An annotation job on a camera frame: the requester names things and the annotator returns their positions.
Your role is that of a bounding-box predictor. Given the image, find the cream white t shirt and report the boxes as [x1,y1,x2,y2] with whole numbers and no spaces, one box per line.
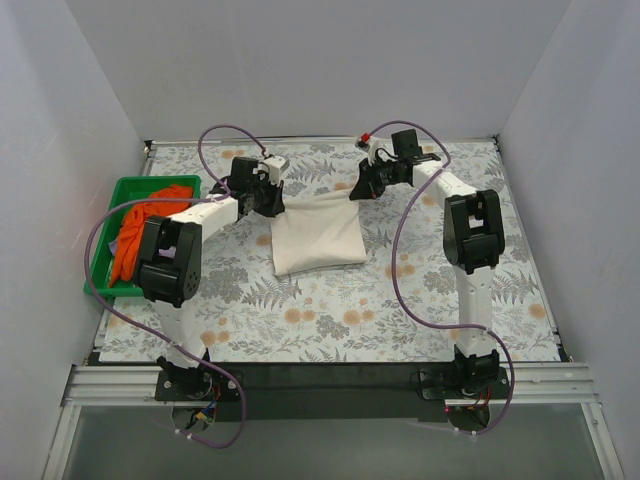
[271,190,367,277]

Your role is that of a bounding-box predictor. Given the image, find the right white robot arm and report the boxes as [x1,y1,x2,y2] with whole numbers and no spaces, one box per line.
[349,129,505,398]

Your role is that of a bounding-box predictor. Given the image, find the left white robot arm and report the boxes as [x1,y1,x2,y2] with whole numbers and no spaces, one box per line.
[133,155,289,400]

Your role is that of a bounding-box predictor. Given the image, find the floral patterned table mat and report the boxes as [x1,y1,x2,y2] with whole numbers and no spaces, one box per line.
[98,141,560,364]

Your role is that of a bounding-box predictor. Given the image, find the green plastic tray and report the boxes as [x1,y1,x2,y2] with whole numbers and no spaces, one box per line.
[90,175,201,298]

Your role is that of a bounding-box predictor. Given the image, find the orange t shirt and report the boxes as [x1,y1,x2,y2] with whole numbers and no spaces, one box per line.
[108,202,190,287]

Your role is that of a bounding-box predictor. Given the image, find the purple t shirt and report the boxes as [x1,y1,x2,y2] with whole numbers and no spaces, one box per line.
[108,239,118,257]

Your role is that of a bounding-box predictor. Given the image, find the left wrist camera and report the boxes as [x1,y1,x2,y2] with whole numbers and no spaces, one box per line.
[258,155,290,185]

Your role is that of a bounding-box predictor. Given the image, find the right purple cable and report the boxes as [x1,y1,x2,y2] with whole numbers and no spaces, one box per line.
[357,119,515,437]

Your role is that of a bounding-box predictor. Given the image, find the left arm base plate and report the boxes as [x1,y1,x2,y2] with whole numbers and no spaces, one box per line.
[153,369,242,416]

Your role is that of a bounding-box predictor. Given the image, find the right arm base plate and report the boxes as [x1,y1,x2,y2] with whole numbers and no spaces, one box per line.
[409,368,510,401]

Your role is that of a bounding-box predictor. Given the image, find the aluminium frame rail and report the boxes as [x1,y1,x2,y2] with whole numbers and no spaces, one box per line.
[44,362,623,479]

